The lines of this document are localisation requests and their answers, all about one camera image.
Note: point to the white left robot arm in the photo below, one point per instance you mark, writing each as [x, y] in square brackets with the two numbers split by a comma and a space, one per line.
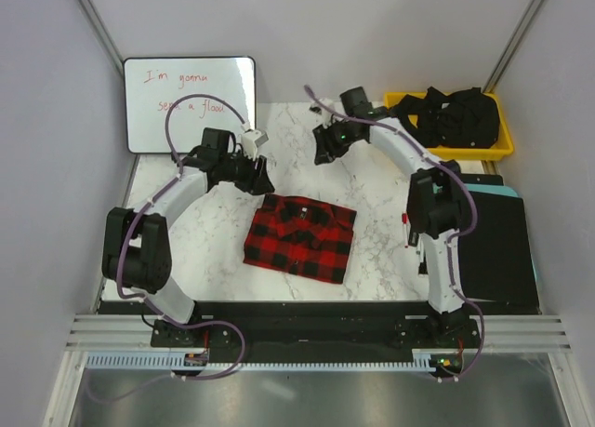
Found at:
[137, 255]

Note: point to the red marker pen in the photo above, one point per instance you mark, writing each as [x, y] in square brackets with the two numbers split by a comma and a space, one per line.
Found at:
[406, 229]

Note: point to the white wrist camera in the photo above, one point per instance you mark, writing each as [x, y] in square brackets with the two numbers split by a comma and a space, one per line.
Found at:
[325, 109]
[251, 141]

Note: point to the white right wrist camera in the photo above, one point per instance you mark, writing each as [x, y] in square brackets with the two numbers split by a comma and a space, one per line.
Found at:
[325, 109]

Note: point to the white dry erase board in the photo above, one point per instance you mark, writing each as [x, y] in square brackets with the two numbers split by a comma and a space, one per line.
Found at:
[170, 101]

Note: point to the black folder stack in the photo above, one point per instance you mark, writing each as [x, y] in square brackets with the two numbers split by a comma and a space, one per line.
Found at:
[495, 260]

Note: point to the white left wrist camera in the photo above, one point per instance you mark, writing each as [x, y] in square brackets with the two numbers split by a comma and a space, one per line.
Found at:
[251, 141]

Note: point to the white slotted cable duct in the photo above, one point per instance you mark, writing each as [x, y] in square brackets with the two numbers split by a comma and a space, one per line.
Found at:
[152, 361]

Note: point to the black shirt in bin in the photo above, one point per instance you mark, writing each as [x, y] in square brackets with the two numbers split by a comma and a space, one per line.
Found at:
[463, 119]

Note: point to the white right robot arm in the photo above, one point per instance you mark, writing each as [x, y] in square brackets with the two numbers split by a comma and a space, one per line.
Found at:
[440, 208]

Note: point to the red black plaid shirt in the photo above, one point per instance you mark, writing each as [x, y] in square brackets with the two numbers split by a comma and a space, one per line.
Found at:
[301, 236]

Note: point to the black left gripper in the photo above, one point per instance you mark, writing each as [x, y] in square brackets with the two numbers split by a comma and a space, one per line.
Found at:
[257, 181]

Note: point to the teal notebook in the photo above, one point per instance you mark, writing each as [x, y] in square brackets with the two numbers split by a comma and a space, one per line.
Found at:
[492, 189]

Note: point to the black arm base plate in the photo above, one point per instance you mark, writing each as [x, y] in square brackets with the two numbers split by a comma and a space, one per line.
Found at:
[320, 332]

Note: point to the yellow plastic bin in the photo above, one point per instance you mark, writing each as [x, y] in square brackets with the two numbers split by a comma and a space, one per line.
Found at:
[502, 147]

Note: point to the aluminium frame rail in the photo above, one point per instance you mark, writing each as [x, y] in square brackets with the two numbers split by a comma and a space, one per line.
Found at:
[503, 334]

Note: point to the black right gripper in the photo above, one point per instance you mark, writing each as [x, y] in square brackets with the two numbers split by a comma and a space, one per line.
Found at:
[327, 151]

